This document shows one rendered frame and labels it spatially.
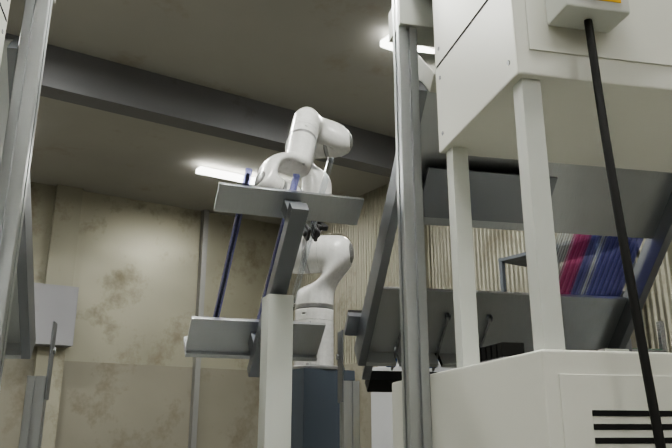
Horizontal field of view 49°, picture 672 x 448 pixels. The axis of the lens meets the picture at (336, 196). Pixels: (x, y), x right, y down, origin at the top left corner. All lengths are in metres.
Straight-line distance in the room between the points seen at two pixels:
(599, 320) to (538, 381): 1.07
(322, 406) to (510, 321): 0.62
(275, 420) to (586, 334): 0.86
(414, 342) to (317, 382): 0.90
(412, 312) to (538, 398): 0.43
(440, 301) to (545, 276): 0.84
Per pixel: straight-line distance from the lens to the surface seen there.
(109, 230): 9.45
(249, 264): 10.10
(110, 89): 6.10
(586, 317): 2.02
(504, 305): 1.89
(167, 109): 6.21
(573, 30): 1.15
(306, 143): 2.22
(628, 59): 1.18
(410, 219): 1.39
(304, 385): 2.18
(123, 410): 9.24
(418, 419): 1.33
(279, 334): 1.67
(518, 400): 1.03
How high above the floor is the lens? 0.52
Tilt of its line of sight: 18 degrees up
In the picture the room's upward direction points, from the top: straight up
